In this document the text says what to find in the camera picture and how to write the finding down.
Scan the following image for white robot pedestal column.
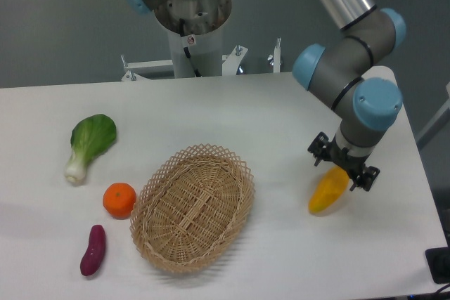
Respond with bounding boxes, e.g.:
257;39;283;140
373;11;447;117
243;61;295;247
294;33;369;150
167;29;223;77

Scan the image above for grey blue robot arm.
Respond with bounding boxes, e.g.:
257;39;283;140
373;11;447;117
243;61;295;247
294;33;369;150
126;0;406;190

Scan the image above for black device at table edge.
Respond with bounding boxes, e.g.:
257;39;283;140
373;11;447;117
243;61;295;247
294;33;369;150
425;247;449;284

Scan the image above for woven wicker basket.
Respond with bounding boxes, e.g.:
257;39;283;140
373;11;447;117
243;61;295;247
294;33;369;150
130;144;255;273

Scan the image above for white bracket with bolt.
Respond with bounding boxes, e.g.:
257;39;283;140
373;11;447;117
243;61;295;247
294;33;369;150
267;37;282;73

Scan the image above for green bok choy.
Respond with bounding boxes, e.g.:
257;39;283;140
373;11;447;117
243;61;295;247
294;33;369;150
64;114;117;184

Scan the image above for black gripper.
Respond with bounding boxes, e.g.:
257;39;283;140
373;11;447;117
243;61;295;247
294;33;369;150
307;131;380;192

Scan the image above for black cable on pedestal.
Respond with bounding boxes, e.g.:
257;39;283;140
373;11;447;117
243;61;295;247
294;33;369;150
179;18;203;78

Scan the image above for purple sweet potato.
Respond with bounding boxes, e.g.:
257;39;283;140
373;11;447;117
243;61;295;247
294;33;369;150
80;225;106;277

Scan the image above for yellow orange mango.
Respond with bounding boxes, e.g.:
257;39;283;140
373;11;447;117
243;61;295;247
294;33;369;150
308;166;349;214

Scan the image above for orange tangerine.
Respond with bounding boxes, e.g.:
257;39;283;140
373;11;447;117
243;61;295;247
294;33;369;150
103;183;136;219

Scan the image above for white metal mounting frame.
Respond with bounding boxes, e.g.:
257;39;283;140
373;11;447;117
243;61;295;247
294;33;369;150
121;45;249;81

